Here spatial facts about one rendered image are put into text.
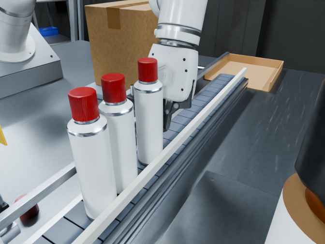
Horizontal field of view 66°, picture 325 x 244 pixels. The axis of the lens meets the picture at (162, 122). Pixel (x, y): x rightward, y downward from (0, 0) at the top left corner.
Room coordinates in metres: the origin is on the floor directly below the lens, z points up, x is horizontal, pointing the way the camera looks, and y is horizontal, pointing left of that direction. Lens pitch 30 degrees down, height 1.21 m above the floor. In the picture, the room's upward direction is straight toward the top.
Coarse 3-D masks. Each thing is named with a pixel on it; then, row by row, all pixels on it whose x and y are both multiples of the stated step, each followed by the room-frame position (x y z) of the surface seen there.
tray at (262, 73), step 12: (228, 60) 1.24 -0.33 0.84; (240, 60) 1.21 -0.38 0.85; (252, 60) 1.18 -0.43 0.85; (264, 60) 1.15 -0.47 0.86; (276, 60) 1.13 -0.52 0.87; (216, 72) 1.07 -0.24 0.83; (228, 72) 1.07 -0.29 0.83; (252, 72) 1.07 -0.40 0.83; (264, 72) 1.07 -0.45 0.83; (276, 72) 0.96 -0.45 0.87; (252, 84) 0.93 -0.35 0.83; (264, 84) 0.93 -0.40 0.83
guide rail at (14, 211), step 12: (216, 60) 0.82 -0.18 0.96; (204, 72) 0.72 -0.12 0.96; (72, 168) 0.28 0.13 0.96; (48, 180) 0.26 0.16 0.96; (60, 180) 0.26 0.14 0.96; (36, 192) 0.24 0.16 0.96; (48, 192) 0.25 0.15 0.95; (24, 204) 0.22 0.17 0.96; (0, 216) 0.20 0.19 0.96; (12, 216) 0.20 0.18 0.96; (0, 228) 0.19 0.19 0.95
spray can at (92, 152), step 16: (80, 96) 0.27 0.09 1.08; (96, 96) 0.28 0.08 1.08; (80, 112) 0.26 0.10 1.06; (96, 112) 0.28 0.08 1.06; (80, 128) 0.26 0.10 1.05; (96, 128) 0.26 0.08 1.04; (80, 144) 0.26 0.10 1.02; (96, 144) 0.26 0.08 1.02; (80, 160) 0.26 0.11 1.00; (96, 160) 0.26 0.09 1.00; (112, 160) 0.28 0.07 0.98; (80, 176) 0.26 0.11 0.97; (96, 176) 0.26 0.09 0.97; (112, 176) 0.27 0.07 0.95; (96, 192) 0.26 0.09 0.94; (112, 192) 0.27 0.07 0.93; (96, 208) 0.26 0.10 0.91
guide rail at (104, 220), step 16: (224, 96) 0.68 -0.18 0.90; (208, 112) 0.57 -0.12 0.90; (192, 128) 0.48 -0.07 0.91; (176, 144) 0.41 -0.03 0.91; (160, 160) 0.36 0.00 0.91; (144, 176) 0.32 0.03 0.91; (128, 192) 0.28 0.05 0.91; (112, 208) 0.25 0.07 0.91; (96, 224) 0.22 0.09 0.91; (80, 240) 0.20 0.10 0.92
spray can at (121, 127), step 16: (112, 80) 0.32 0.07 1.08; (112, 96) 0.32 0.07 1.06; (112, 112) 0.31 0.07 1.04; (128, 112) 0.32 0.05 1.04; (112, 128) 0.31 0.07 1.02; (128, 128) 0.31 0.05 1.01; (112, 144) 0.31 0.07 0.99; (128, 144) 0.31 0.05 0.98; (128, 160) 0.31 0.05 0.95; (128, 176) 0.31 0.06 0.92
